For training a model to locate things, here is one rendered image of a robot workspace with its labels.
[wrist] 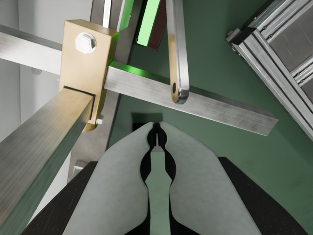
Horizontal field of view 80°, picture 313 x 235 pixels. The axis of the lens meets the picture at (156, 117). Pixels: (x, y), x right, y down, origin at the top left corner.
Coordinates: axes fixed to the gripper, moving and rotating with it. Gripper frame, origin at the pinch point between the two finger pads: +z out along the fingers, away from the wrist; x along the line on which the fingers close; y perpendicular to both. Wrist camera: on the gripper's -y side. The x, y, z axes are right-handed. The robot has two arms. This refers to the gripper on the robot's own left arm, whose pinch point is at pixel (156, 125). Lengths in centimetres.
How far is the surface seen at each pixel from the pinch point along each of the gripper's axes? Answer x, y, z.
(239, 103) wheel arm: 11.8, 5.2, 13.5
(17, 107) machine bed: -34.7, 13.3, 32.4
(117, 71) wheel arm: -4.5, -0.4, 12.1
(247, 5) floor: 46, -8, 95
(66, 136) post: -7.6, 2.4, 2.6
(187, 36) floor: 18, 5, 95
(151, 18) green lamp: -0.3, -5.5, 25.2
